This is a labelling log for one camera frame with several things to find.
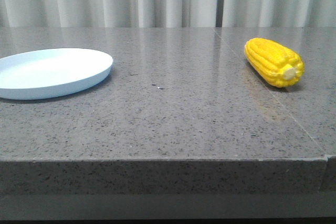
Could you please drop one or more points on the yellow corn cob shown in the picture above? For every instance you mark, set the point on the yellow corn cob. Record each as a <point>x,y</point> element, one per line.
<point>278,65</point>

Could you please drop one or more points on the light blue round plate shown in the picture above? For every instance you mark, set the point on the light blue round plate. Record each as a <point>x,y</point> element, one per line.
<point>51,73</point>

